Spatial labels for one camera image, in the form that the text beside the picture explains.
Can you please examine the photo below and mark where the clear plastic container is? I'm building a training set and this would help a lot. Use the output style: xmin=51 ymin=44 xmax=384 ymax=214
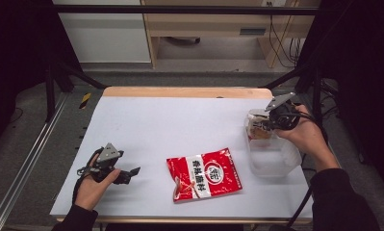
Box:
xmin=243 ymin=108 xmax=303 ymax=178

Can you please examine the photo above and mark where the black metal stand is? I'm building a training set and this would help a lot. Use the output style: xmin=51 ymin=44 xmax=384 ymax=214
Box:
xmin=262 ymin=61 xmax=326 ymax=123
xmin=44 ymin=60 xmax=108 ymax=123

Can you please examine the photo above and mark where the large red and white packet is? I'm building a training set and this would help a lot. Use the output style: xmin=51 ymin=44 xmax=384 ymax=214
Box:
xmin=166 ymin=147 xmax=243 ymax=203

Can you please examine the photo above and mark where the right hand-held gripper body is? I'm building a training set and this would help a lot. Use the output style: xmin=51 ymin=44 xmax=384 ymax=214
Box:
xmin=263 ymin=91 xmax=301 ymax=131

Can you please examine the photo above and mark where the black curtain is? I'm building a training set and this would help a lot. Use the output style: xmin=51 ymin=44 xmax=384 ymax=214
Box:
xmin=0 ymin=0 xmax=82 ymax=157
xmin=297 ymin=0 xmax=384 ymax=189

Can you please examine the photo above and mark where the bundle of black wall cables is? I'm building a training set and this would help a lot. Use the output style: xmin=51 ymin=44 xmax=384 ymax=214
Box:
xmin=268 ymin=2 xmax=305 ymax=69

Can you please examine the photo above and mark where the black horizontal frame bar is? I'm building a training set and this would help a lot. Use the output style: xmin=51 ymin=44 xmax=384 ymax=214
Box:
xmin=50 ymin=4 xmax=322 ymax=16

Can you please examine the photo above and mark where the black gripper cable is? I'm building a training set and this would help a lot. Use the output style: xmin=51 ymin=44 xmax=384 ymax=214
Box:
xmin=286 ymin=102 xmax=330 ymax=229
xmin=71 ymin=149 xmax=99 ymax=206

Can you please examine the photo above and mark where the white cabinet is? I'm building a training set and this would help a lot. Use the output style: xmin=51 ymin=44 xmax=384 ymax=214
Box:
xmin=52 ymin=0 xmax=152 ymax=64

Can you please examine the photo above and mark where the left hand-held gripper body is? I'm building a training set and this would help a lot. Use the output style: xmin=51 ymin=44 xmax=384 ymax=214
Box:
xmin=80 ymin=142 xmax=132 ymax=186

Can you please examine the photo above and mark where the person's left hand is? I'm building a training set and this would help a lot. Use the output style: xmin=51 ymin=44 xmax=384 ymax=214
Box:
xmin=74 ymin=153 xmax=122 ymax=212

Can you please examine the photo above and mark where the wooden desk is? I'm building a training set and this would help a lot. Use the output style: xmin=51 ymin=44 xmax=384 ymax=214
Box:
xmin=142 ymin=0 xmax=310 ymax=69

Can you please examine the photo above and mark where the aluminium floor rail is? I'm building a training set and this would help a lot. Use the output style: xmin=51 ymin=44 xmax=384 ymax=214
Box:
xmin=0 ymin=91 xmax=69 ymax=231

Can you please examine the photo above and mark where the person's right hand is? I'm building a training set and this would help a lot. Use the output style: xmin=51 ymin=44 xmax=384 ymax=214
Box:
xmin=275 ymin=104 xmax=340 ymax=172

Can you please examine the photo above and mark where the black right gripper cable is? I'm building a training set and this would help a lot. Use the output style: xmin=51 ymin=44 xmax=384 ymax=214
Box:
xmin=286 ymin=102 xmax=330 ymax=229

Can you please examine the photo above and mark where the yellow and black tape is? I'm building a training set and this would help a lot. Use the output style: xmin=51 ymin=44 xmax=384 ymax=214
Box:
xmin=79 ymin=92 xmax=92 ymax=111

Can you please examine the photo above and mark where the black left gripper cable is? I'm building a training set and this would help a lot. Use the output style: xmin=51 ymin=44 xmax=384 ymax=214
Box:
xmin=71 ymin=149 xmax=99 ymax=206

